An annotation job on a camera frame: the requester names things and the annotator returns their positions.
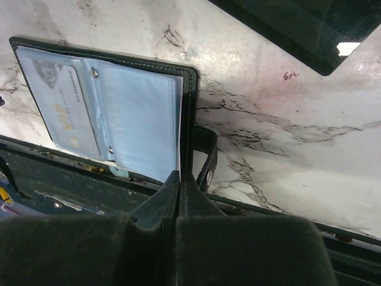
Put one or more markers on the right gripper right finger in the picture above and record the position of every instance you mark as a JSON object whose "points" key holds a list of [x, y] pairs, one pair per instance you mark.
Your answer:
{"points": [[215, 249]]}

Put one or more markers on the black leather card holder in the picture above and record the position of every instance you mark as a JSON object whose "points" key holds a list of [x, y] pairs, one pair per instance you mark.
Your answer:
{"points": [[142, 112]]}

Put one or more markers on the single black card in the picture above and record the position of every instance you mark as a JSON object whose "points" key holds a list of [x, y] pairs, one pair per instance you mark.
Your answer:
{"points": [[321, 34]]}

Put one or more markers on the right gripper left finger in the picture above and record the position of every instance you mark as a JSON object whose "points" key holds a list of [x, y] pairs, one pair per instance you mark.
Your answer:
{"points": [[119, 249]]}

